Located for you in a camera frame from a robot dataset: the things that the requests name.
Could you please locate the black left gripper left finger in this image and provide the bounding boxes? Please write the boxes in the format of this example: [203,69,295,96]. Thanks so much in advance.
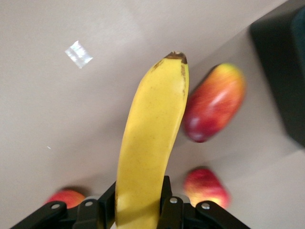
[14,182,117,229]

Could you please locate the red yellow mango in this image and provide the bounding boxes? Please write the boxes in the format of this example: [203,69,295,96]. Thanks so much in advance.
[183,63,246,143]

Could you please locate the black plastic box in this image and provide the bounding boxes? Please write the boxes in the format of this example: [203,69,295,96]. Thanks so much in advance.
[249,4,305,148]

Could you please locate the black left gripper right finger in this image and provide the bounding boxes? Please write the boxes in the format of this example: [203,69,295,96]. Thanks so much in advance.
[158,176,251,229]

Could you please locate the red yellow apple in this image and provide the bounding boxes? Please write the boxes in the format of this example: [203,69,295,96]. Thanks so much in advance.
[183,168,231,208]

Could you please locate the clear tape piece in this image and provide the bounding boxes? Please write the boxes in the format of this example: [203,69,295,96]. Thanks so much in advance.
[64,40,93,69]

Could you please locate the yellow banana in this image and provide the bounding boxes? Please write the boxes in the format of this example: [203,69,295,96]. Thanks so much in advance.
[115,50,190,229]

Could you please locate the red round pomegranate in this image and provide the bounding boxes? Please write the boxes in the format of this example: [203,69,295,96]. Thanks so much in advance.
[45,189,86,209]

